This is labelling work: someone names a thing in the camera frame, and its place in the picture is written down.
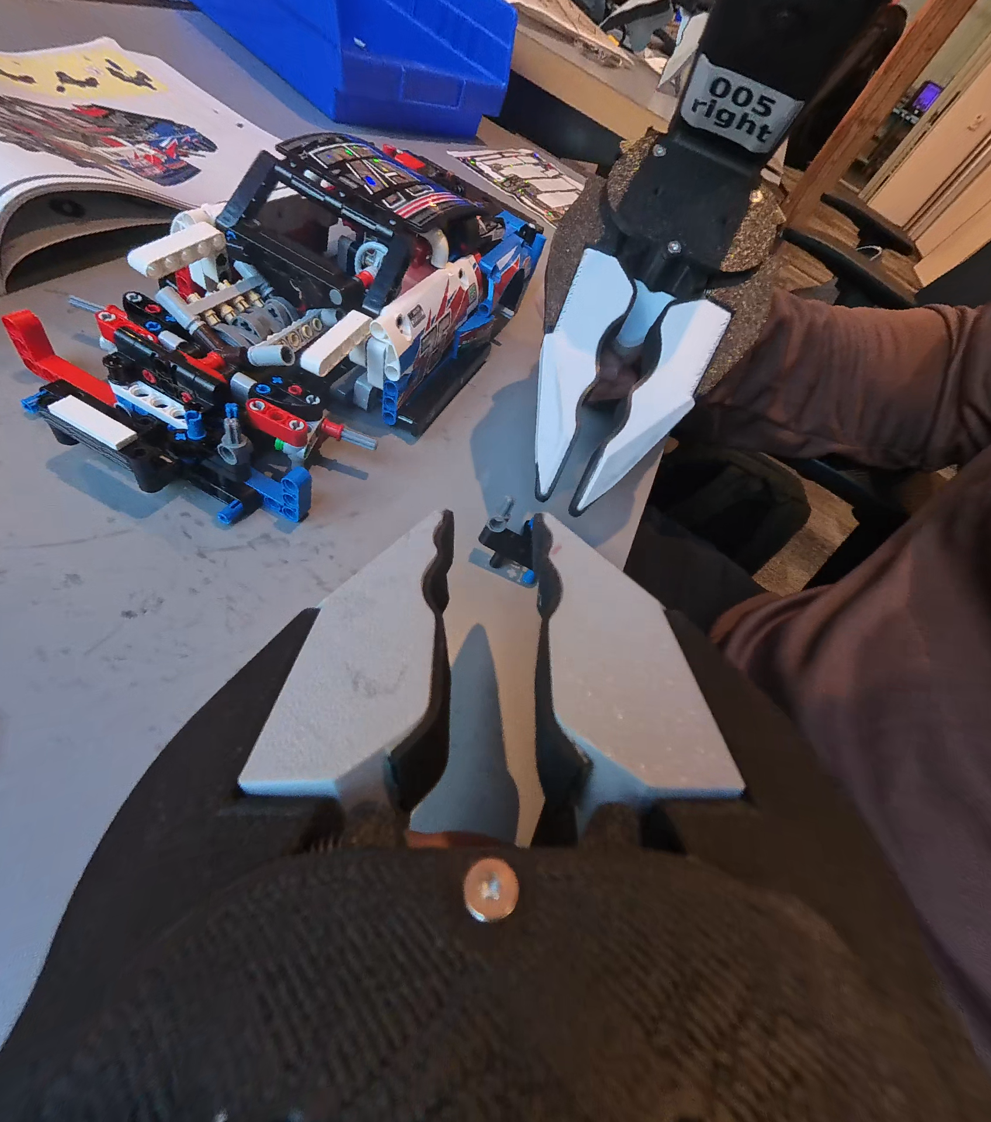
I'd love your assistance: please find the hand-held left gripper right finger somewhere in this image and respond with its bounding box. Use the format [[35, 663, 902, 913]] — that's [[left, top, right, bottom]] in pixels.
[[535, 512, 746, 820]]

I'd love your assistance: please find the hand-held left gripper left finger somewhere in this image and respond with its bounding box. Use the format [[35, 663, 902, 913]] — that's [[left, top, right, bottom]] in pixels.
[[237, 510, 455, 816]]

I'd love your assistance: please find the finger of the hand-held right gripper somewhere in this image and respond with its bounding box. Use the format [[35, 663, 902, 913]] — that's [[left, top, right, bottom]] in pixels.
[[535, 250, 637, 503], [570, 302, 733, 515]]

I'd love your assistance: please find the small black toy brick assembly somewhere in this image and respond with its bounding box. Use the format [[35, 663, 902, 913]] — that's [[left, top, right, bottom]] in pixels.
[[478, 498, 540, 587]]

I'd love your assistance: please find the neighbouring white desk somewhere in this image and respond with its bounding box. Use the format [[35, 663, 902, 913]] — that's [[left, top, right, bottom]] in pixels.
[[508, 0, 707, 141]]

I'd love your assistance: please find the light grey desk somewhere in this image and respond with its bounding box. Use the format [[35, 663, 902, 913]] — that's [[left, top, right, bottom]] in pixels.
[[0, 0, 672, 1122]]

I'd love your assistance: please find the black office chair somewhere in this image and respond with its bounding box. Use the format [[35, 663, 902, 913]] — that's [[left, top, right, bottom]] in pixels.
[[780, 188, 930, 310]]

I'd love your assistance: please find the printed sticker sheet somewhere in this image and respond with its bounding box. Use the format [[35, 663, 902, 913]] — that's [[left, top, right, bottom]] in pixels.
[[447, 147, 588, 216]]

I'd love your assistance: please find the wooden beam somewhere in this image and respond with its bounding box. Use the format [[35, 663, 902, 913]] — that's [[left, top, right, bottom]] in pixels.
[[780, 0, 979, 229]]

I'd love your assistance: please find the toy brick race car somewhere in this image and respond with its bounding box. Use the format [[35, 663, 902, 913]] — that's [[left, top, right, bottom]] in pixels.
[[3, 133, 548, 527]]

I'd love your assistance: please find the person's torso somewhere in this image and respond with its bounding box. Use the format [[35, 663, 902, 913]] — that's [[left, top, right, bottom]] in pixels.
[[706, 403, 991, 1122]]

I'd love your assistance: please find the blue plastic bin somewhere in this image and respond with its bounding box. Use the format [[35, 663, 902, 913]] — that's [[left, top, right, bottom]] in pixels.
[[193, 0, 518, 141]]

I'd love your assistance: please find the open instruction booklet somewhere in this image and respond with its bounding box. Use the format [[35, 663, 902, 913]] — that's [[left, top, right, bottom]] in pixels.
[[0, 35, 282, 299]]

